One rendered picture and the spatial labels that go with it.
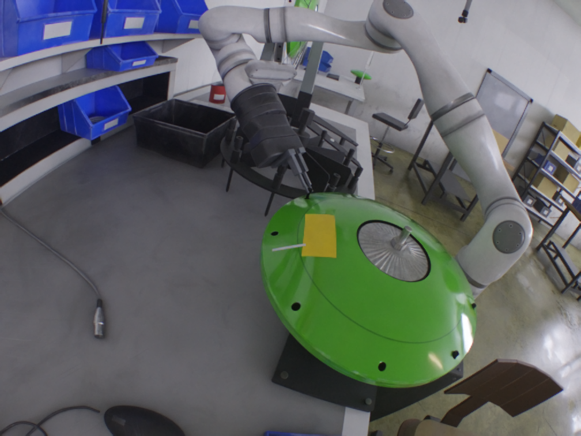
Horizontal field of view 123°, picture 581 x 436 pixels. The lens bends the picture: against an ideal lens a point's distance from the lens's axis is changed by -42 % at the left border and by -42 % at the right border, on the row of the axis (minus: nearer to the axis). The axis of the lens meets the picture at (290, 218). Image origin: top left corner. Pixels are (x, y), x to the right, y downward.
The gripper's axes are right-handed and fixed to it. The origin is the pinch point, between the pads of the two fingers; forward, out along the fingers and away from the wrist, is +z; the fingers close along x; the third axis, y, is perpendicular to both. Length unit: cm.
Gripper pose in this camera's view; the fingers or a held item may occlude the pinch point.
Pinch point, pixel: (310, 191)
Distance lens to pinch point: 38.5
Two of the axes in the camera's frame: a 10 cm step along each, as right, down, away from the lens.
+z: 4.1, 9.1, -0.3
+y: -5.9, 2.9, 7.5
